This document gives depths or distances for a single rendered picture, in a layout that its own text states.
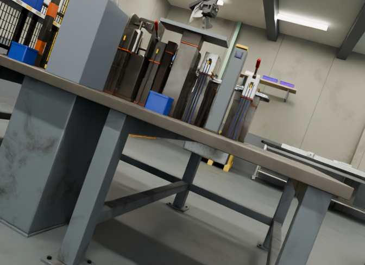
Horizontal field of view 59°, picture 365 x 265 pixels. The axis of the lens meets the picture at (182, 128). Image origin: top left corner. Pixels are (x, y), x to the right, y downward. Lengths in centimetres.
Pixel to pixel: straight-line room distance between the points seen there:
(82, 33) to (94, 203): 75
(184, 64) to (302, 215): 95
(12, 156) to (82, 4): 76
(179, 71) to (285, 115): 619
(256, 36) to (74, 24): 686
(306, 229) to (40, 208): 109
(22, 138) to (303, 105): 681
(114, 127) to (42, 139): 39
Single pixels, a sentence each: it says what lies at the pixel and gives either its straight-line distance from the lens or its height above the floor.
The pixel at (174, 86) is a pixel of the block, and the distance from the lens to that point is 169.
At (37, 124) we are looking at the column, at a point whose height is 47.
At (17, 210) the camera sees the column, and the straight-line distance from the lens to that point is 164.
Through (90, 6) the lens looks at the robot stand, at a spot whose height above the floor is 104.
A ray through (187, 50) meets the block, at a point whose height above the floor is 105.
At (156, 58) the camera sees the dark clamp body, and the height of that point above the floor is 98.
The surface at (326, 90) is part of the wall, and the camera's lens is 789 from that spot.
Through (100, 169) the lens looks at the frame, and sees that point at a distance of 132.
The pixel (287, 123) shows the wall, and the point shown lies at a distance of 774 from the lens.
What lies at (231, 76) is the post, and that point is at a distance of 165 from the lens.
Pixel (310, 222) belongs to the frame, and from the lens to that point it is 115.
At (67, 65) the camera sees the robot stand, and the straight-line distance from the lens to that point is 158.
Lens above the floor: 73
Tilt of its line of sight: 2 degrees down
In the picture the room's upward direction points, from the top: 20 degrees clockwise
